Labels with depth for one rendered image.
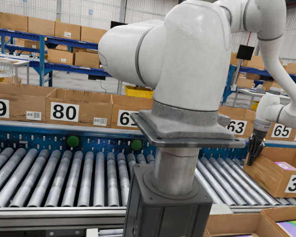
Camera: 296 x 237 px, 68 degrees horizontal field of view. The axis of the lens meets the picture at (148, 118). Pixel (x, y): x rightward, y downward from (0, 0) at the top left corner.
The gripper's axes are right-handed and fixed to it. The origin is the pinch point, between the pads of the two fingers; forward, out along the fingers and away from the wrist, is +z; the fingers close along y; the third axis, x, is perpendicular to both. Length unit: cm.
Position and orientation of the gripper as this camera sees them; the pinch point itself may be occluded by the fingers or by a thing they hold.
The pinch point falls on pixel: (250, 160)
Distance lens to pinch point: 150.7
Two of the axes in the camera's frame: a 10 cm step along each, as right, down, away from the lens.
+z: -1.5, 9.4, 2.9
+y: 1.9, 3.2, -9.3
